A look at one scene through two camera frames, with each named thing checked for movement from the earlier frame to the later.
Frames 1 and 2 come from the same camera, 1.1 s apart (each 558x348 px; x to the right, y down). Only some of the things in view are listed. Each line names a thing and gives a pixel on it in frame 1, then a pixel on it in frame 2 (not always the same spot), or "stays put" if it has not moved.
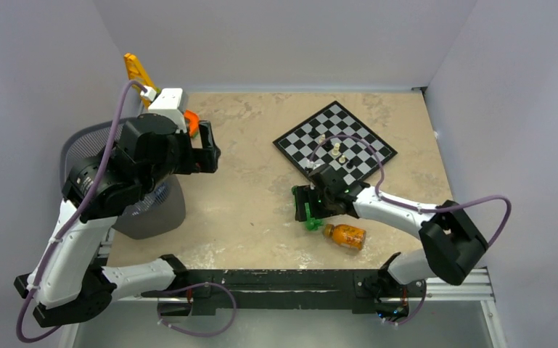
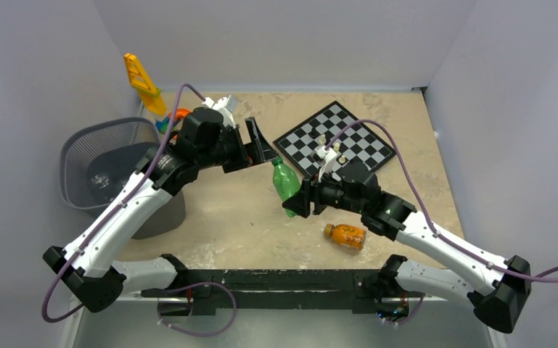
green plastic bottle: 312,223 to 285,181
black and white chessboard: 335,138 stays put
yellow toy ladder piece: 136,72 stays put
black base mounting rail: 227,290 stays put
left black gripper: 207,155 to 242,159
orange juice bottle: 346,235 stays put
